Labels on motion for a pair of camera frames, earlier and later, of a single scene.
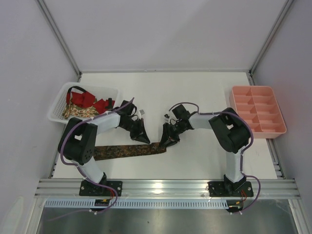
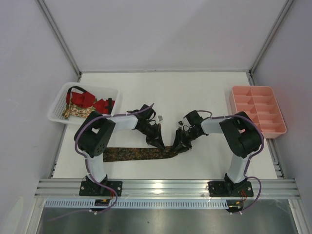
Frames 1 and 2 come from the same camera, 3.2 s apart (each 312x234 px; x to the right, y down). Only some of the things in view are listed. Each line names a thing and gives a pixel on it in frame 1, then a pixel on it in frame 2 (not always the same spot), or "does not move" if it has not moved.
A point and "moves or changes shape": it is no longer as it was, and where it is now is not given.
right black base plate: [230, 189] does not move
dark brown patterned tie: [108, 152] moves or changes shape
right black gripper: [172, 130] -> [182, 137]
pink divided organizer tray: [259, 105] does not move
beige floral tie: [71, 110] does not move
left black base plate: [86, 188] does not move
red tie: [85, 99] does not move
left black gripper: [136, 129] -> [153, 135]
